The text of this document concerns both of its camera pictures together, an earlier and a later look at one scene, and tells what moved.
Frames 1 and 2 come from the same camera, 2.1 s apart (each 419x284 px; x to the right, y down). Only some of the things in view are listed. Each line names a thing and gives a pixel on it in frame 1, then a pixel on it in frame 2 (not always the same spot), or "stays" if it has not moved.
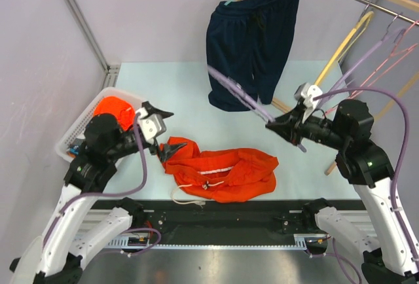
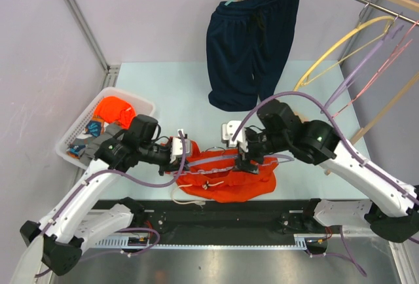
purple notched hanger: [255, 103] -> [266, 159]
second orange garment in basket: [119, 108] stays
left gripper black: [169, 149] -> [176, 165]
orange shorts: [228, 175] stays
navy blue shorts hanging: [249, 39] stays
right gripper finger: [289, 125] -> [242, 165]
